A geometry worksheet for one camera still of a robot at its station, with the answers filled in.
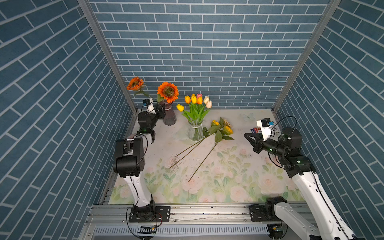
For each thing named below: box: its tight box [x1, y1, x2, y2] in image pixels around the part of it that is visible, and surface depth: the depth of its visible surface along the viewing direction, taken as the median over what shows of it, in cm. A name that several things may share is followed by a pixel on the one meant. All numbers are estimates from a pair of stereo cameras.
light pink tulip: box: [205, 100, 213, 109], surface depth 86 cm
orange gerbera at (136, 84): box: [126, 76, 150, 99], surface depth 78 cm
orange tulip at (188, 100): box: [184, 95, 192, 112], surface depth 87 cm
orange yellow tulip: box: [191, 93, 198, 113], surface depth 87 cm
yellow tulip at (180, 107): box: [176, 104, 185, 112], surface depth 85 cm
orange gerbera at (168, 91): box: [157, 81, 180, 104], surface depth 76 cm
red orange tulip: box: [196, 96, 203, 105], surface depth 86 cm
